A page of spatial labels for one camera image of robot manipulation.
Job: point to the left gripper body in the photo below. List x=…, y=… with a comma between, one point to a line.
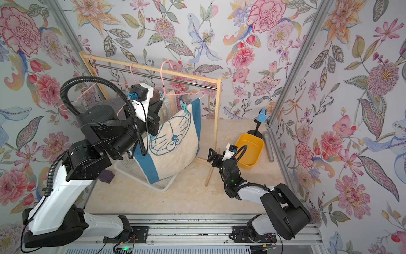
x=150, y=122

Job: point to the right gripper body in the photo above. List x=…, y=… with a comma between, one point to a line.
x=223, y=170

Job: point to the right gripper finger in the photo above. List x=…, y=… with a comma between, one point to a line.
x=217, y=163
x=212, y=154

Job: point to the cream blue cartoon towel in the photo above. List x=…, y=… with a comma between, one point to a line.
x=174, y=147

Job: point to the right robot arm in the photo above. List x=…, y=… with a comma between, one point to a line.
x=285, y=215

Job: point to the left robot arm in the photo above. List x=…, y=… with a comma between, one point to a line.
x=56, y=220

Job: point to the pastel striped bunny towel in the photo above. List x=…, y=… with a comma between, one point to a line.
x=169, y=107

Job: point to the yellow plastic bin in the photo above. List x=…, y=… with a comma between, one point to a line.
x=255, y=147

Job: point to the grey terry towel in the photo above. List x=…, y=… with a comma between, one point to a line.
x=116, y=103

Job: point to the silver metal cylinder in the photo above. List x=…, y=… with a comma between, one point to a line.
x=267, y=141

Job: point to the white perforated plastic basket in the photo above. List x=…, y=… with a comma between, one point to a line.
x=131, y=169

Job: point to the black stand blue knob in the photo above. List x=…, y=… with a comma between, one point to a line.
x=261, y=118

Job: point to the purple cube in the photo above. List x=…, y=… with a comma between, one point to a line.
x=106, y=176

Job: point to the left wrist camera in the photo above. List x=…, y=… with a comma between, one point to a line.
x=140, y=96

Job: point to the metal linear rail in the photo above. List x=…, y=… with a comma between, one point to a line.
x=214, y=230

